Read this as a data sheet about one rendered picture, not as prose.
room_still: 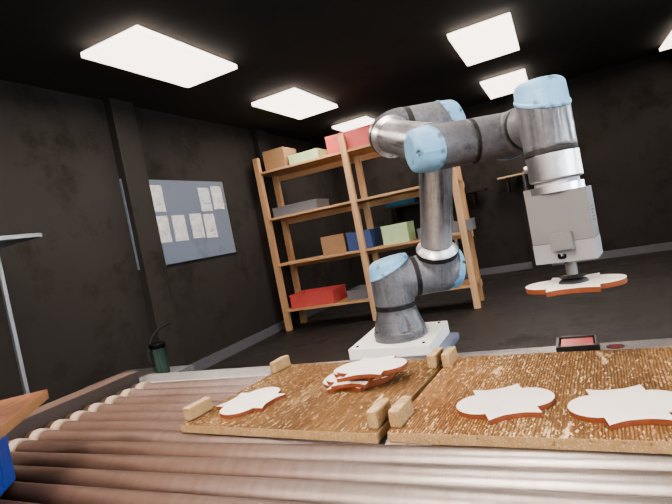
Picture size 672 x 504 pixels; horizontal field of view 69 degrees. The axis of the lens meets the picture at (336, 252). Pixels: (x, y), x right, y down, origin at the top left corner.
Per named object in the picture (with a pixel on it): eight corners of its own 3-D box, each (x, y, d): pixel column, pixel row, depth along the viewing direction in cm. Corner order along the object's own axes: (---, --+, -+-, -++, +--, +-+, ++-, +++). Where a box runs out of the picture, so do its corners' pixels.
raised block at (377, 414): (383, 413, 78) (380, 396, 77) (394, 413, 77) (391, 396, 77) (367, 429, 72) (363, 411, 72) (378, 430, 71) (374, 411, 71)
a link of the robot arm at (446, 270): (405, 282, 149) (395, 101, 122) (452, 273, 151) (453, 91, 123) (418, 305, 139) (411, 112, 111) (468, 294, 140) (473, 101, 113)
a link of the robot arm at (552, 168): (575, 146, 68) (515, 160, 73) (580, 179, 68) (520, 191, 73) (582, 148, 74) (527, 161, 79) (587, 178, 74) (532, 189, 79)
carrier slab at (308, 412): (289, 370, 121) (288, 364, 121) (449, 365, 101) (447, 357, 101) (181, 432, 91) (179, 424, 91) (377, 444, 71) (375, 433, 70)
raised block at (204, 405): (207, 409, 97) (204, 395, 97) (214, 409, 96) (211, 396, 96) (184, 422, 92) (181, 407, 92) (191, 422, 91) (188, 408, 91)
